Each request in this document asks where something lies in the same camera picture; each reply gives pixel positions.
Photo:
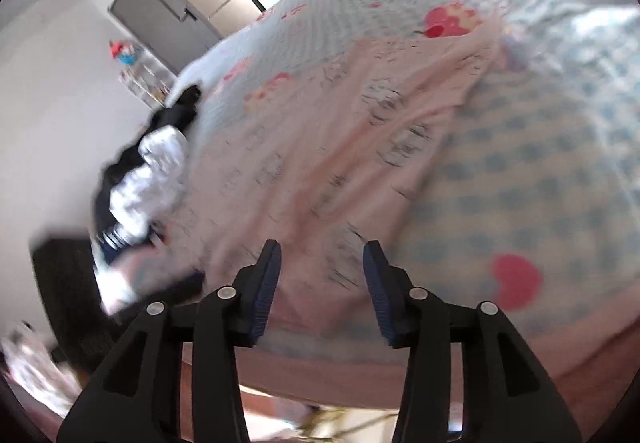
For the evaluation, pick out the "white shelf rack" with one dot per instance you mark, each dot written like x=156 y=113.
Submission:
x=147 y=83

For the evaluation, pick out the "black garment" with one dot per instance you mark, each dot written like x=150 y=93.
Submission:
x=180 y=110

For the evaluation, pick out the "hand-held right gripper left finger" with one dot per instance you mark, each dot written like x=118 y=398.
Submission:
x=267 y=288

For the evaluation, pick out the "checkered cartoon print blanket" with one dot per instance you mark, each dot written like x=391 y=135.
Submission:
x=525 y=148

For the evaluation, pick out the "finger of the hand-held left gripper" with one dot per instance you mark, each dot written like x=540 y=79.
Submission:
x=170 y=293

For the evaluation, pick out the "pink cartoon print pants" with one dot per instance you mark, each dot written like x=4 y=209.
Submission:
x=325 y=163

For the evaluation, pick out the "floral printed cloth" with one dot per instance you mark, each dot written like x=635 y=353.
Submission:
x=35 y=368

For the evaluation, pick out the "red and blue wall plush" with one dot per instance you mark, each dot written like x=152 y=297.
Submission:
x=125 y=52

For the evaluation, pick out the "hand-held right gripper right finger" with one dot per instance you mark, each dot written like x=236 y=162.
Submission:
x=377 y=293

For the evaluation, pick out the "grey door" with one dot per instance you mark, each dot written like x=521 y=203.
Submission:
x=160 y=13

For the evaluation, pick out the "white garment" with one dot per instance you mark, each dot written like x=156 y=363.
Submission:
x=150 y=173

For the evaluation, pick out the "navy striped garment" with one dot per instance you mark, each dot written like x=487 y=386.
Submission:
x=125 y=245

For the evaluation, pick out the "champagne refrigerator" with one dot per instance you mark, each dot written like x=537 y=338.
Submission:
x=230 y=5

